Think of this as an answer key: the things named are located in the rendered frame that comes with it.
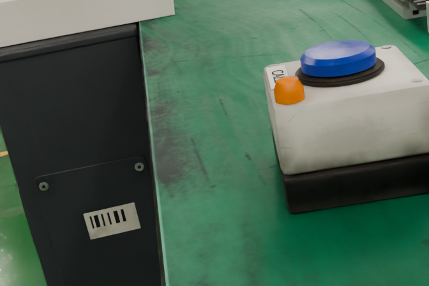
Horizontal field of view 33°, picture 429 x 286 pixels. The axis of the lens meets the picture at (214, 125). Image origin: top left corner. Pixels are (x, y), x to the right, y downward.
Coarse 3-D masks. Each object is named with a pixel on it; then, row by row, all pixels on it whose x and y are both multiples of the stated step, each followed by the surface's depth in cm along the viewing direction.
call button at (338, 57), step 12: (312, 48) 40; (324, 48) 39; (336, 48) 38; (348, 48) 38; (360, 48) 38; (372, 48) 38; (300, 60) 39; (312, 60) 38; (324, 60) 37; (336, 60) 37; (348, 60) 37; (360, 60) 37; (372, 60) 38; (312, 72) 38; (324, 72) 37; (336, 72) 37; (348, 72) 37
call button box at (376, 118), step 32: (288, 64) 42; (384, 64) 38; (320, 96) 36; (352, 96) 35; (384, 96) 35; (416, 96) 35; (288, 128) 36; (320, 128) 36; (352, 128) 36; (384, 128) 36; (416, 128) 36; (288, 160) 36; (320, 160) 36; (352, 160) 36; (384, 160) 37; (416, 160) 37; (288, 192) 37; (320, 192) 37; (352, 192) 37; (384, 192) 37; (416, 192) 37
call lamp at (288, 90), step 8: (280, 80) 36; (288, 80) 36; (296, 80) 36; (280, 88) 36; (288, 88) 36; (296, 88) 36; (280, 96) 36; (288, 96) 36; (296, 96) 36; (304, 96) 36; (280, 104) 36; (288, 104) 36
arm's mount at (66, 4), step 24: (0, 0) 90; (24, 0) 90; (48, 0) 90; (72, 0) 90; (96, 0) 91; (120, 0) 91; (144, 0) 91; (168, 0) 91; (0, 24) 91; (24, 24) 91; (48, 24) 91; (72, 24) 91; (96, 24) 92; (120, 24) 92
